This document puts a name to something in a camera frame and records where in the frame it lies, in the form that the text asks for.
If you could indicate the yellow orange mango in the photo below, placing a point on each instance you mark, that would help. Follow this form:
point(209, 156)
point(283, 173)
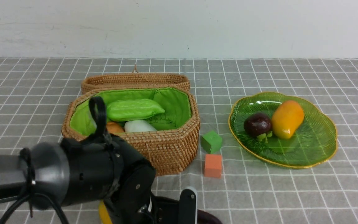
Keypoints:
point(287, 118)

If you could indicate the grey checked tablecloth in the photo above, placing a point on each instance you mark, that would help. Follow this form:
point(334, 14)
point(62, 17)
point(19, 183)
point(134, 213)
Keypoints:
point(35, 93)

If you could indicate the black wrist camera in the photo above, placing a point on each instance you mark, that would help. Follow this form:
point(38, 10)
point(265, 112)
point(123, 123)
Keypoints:
point(169, 211)

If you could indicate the green foam cube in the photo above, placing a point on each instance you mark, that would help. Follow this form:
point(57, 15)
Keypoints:
point(211, 142)

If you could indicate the yellow banana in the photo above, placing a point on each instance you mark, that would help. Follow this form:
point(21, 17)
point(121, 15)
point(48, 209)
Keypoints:
point(103, 214)

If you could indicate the woven rattan basket green lining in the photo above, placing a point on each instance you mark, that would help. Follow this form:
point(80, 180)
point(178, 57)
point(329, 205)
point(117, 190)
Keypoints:
point(175, 143)

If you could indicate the green bitter gourd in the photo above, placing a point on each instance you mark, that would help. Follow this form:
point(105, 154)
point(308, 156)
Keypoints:
point(136, 109)

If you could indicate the woven rattan basket lid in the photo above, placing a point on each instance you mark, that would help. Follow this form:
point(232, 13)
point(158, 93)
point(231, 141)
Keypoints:
point(134, 79)

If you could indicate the orange foam cube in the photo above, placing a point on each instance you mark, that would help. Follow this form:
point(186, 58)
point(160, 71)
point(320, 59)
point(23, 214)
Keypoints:
point(213, 166)

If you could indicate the dark purple mangosteen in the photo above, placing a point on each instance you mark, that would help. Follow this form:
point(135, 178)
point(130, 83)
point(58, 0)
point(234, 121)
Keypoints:
point(258, 126)

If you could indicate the white radish with green leaves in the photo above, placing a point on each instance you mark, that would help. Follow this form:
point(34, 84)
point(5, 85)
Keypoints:
point(138, 126)

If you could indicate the green glass leaf plate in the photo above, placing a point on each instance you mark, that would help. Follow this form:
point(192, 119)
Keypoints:
point(313, 143)

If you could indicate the purple eggplant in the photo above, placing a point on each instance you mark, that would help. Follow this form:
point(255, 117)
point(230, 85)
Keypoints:
point(207, 218)

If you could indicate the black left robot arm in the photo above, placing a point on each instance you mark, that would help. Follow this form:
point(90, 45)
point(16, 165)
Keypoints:
point(56, 175)

